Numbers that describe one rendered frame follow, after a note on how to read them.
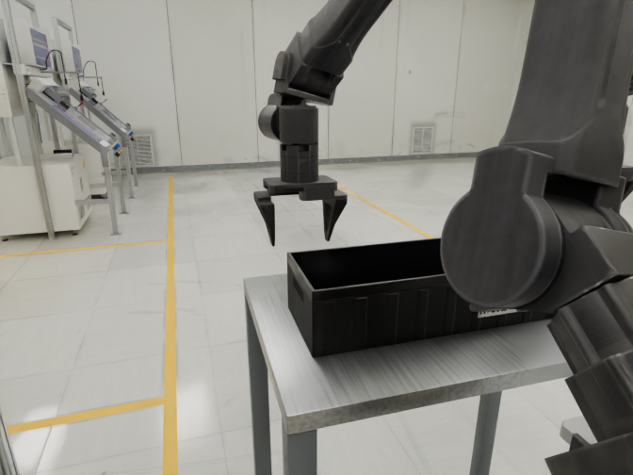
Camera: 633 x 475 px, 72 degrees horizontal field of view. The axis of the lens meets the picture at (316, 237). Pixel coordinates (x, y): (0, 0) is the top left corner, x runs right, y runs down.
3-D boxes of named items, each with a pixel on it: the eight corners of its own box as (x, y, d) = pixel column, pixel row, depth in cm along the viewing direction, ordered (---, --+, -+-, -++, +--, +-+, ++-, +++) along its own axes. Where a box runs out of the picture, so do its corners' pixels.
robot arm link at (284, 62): (285, 48, 58) (342, 66, 62) (256, 55, 68) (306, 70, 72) (269, 139, 61) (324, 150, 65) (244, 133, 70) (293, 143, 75)
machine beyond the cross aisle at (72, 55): (142, 184, 591) (123, 29, 532) (138, 198, 517) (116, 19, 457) (27, 190, 553) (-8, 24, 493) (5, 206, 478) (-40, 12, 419)
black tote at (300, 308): (312, 358, 67) (312, 291, 64) (287, 307, 83) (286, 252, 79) (607, 309, 82) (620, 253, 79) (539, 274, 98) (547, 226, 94)
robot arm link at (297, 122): (287, 100, 59) (325, 100, 61) (269, 100, 65) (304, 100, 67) (288, 152, 61) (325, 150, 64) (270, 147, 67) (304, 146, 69)
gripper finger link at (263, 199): (254, 239, 70) (252, 182, 68) (298, 236, 72) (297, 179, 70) (262, 253, 64) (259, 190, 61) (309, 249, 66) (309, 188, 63)
